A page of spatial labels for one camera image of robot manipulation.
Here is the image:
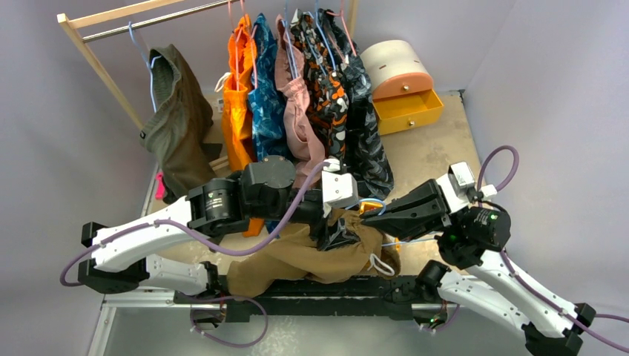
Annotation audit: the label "orange black patterned shorts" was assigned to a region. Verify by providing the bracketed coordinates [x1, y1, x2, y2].
[290, 10, 349, 161]

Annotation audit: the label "olive green shorts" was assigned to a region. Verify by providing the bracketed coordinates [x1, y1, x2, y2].
[139, 44, 222, 204]

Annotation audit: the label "pink clip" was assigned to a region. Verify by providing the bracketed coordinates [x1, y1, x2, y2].
[154, 172, 165, 200]

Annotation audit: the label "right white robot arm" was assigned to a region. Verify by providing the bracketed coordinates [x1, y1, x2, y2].
[360, 174, 596, 355]

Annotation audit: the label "light blue wire hanger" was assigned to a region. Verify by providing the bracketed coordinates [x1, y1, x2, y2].
[344, 198, 434, 251]

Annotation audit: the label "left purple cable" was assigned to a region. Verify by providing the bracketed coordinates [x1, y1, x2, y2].
[59, 161, 330, 288]

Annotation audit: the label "wooden clothes rack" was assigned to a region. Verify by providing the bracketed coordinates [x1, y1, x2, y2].
[56, 0, 360, 173]

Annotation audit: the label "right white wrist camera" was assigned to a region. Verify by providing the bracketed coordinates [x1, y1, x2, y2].
[436, 162, 498, 214]

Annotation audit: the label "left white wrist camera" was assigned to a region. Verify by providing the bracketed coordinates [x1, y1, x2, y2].
[321, 158, 359, 208]

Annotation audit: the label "cream orange drawer box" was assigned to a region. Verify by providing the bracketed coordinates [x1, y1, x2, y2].
[360, 39, 444, 135]

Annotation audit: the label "tan brown shorts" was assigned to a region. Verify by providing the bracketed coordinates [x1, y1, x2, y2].
[226, 209, 401, 297]

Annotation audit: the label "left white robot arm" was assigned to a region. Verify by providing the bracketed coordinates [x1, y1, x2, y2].
[75, 156, 359, 303]

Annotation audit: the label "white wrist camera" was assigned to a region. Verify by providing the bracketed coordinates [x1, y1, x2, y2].
[321, 158, 359, 208]
[436, 162, 498, 214]

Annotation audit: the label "yellow bin with items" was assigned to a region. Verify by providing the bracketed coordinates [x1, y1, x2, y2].
[358, 199, 401, 252]

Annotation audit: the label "pink shorts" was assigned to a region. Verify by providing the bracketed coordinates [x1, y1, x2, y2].
[274, 15, 326, 188]

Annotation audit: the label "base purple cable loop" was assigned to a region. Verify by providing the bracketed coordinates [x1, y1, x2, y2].
[189, 297, 269, 350]

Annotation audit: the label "dark grey patterned shorts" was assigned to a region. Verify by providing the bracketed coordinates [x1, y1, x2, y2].
[318, 9, 395, 200]

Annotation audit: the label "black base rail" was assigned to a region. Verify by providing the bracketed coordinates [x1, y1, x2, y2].
[174, 275, 455, 327]

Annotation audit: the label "blue patterned shorts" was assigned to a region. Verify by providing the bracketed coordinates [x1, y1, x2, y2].
[246, 13, 291, 234]

